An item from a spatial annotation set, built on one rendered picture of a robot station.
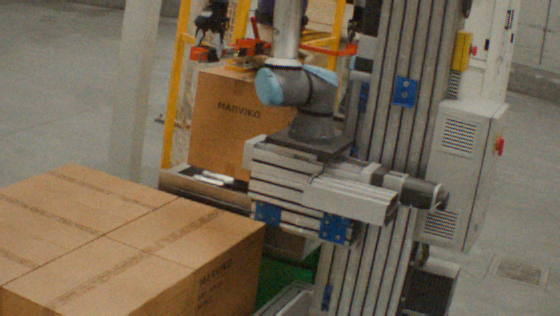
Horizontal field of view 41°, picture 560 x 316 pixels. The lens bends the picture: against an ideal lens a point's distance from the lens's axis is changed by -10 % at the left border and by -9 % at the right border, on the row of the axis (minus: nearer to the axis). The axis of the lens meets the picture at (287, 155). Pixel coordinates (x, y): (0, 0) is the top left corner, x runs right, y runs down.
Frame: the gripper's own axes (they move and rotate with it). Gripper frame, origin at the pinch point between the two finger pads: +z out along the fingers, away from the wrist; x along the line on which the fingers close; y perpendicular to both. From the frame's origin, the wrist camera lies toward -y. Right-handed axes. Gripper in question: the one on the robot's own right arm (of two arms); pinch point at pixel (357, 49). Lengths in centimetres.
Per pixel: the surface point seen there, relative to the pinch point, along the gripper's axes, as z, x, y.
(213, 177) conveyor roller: 66, -48, 29
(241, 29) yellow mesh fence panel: 4, -67, -17
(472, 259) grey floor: 122, 58, -102
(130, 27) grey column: 11, -131, -8
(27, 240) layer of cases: 64, -57, 152
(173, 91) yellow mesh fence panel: 54, -129, -60
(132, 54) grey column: 26, -127, -8
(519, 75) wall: 103, -23, -808
